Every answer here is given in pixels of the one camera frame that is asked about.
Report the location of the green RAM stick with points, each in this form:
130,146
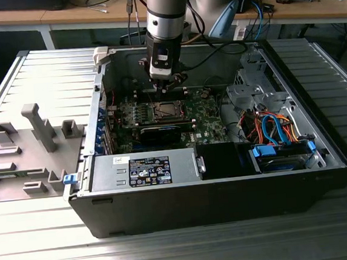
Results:
5,175

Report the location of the small white box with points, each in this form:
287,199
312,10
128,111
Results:
239,33

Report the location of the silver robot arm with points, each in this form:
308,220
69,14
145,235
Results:
165,3

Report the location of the metal drive cage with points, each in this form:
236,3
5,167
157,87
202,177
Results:
243,93

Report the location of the black PC case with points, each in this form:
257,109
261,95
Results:
198,204

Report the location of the pale blue teach pendant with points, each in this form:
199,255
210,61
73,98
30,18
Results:
224,19

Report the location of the green motherboard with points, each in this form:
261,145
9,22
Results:
209,117

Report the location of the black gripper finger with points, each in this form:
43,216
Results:
157,87
176,79

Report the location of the black flat device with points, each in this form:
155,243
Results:
19,3

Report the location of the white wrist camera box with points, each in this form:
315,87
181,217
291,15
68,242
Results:
162,73

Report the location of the blue case latch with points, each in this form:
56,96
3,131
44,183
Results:
69,179

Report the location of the hard disk in blue carrier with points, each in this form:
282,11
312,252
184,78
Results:
282,160

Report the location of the graphics card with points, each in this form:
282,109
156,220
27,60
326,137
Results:
160,135

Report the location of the metal locking lever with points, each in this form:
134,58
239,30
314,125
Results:
150,98

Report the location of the CPU socket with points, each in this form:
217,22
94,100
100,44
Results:
157,118

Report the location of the grey power supply unit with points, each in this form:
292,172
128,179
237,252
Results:
110,172

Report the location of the beige case latch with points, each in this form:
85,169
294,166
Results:
100,55

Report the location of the grey parts rack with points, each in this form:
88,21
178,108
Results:
26,155

